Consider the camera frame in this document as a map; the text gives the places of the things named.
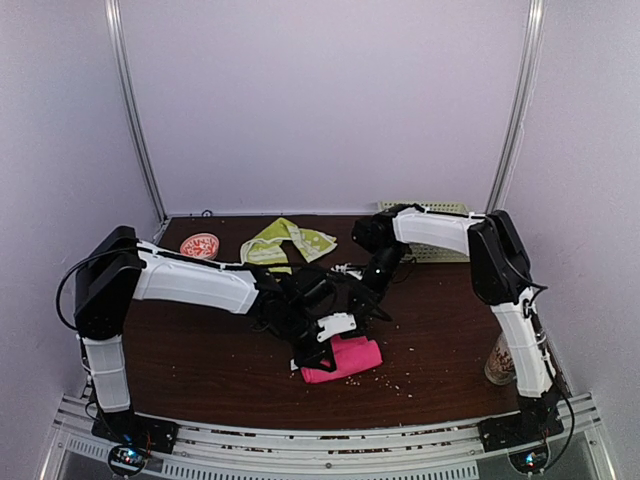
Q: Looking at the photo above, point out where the pink towel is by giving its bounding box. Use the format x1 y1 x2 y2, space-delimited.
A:
301 336 383 384

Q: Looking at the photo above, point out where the green patterned towel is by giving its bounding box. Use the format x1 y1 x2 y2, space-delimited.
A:
240 217 337 274

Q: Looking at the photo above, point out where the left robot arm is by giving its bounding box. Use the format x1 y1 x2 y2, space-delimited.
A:
63 226 337 444

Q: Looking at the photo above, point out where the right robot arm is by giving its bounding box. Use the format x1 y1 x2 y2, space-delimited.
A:
351 204 564 442

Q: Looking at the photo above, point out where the green plastic basket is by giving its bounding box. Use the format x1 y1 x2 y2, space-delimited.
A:
378 202 484 263

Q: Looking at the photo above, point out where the red patterned bowl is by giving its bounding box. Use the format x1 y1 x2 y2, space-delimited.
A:
179 233 219 260

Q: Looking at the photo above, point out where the cream mug red pattern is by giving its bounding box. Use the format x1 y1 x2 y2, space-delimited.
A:
484 333 515 386

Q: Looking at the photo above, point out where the left circuit board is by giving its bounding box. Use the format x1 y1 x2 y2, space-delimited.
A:
107 445 149 476

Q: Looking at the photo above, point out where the circuit board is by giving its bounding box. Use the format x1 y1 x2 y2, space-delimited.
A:
509 446 550 475
107 445 149 476

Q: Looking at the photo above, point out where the right circuit board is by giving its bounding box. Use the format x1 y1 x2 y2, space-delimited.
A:
509 446 550 475

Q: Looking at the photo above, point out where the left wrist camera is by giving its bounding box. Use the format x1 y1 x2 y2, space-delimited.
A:
316 312 357 343

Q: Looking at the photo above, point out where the aluminium front rail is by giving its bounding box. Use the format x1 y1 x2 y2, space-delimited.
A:
36 394 620 479

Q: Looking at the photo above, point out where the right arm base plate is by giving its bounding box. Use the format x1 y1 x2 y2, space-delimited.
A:
478 412 564 452

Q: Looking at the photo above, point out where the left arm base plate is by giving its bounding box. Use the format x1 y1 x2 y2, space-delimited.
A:
91 411 179 454

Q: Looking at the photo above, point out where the right aluminium corner post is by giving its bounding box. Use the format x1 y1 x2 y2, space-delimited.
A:
485 0 546 212

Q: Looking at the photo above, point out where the aluminium corner post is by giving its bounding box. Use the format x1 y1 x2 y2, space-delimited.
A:
485 0 546 212
104 0 168 224

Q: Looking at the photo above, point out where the left aluminium corner post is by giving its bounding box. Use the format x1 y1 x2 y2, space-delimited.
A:
104 0 168 224

